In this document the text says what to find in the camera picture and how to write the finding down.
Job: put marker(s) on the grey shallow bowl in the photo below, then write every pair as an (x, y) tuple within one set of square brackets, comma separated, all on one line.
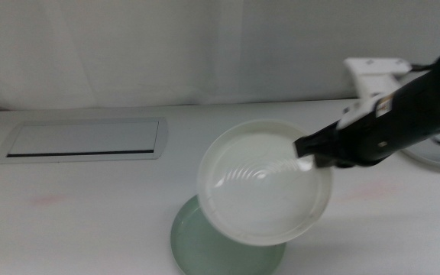
[(434, 158)]

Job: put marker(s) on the white cloth curtain backdrop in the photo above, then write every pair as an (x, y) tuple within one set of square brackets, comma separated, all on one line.
[(166, 49)]

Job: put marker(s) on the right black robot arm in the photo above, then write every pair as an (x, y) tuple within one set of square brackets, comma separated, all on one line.
[(434, 95)]

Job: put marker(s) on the pale green shallow bowl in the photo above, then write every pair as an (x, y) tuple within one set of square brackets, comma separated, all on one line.
[(204, 252)]

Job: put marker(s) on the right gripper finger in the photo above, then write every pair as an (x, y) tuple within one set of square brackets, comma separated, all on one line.
[(315, 143), (329, 162)]

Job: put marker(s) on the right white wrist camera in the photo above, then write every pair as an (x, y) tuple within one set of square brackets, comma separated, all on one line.
[(373, 76)]

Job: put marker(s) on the white shallow bowl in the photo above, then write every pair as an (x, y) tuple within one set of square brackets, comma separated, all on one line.
[(258, 191)]

